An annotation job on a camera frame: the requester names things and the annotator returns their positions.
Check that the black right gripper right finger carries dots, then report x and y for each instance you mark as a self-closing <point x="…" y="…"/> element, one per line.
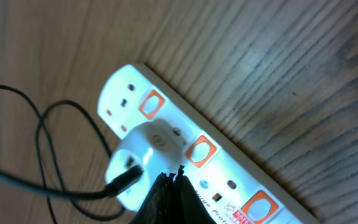
<point x="190" y="207"/>

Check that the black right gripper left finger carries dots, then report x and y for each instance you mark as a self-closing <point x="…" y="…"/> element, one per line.
<point x="158" y="206"/>

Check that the white charger plug adapter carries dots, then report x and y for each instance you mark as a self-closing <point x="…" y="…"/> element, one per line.
<point x="157" y="146"/>

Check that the white power strip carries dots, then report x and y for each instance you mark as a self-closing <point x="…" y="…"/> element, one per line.
<point x="232" y="188"/>

